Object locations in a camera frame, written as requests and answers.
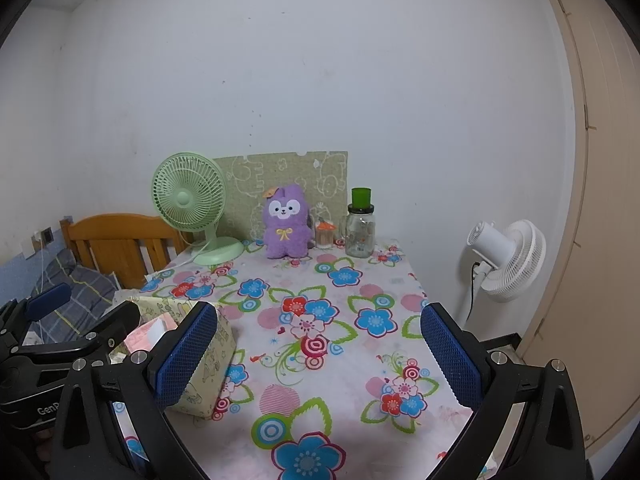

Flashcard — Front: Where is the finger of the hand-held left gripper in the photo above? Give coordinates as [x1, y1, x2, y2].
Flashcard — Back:
[85, 302, 142, 356]
[7, 282, 72, 346]

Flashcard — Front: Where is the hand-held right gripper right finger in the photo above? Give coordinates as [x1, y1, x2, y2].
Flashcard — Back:
[420, 302, 588, 480]

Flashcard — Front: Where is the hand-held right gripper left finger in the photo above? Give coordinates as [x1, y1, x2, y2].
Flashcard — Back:
[50, 301, 221, 480]

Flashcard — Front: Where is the pink packet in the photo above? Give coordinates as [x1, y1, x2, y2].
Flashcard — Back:
[122, 317, 178, 356]

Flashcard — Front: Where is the yellow cartoon fabric storage box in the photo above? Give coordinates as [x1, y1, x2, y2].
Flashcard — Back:
[112, 296, 235, 419]

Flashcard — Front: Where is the grey plaid pillow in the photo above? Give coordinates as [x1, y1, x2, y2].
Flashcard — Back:
[27, 250, 118, 346]

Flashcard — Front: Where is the wooden bed headboard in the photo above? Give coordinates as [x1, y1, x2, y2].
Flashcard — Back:
[60, 213, 193, 290]

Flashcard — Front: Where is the white standing fan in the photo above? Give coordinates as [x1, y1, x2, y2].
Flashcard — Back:
[460, 219, 547, 331]

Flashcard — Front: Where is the floral tablecloth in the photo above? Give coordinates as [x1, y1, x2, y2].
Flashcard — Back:
[112, 237, 501, 480]

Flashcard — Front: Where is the green desk fan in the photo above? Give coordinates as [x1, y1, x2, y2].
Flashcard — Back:
[152, 152, 246, 266]

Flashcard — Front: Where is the glass jar mug green lid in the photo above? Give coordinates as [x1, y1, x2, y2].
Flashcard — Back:
[340, 187, 377, 259]

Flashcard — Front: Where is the purple plush toy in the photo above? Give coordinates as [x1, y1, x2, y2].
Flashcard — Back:
[262, 184, 315, 261]

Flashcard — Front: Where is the beige door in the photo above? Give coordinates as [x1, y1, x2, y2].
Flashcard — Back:
[515, 0, 640, 461]

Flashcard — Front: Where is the green cartoon printed board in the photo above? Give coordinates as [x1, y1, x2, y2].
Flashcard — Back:
[212, 150, 349, 243]

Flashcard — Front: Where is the black fan cable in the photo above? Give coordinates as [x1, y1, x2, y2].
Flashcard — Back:
[464, 260, 481, 333]

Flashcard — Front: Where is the white fan cable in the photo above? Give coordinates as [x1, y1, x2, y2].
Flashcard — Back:
[170, 242, 211, 267]

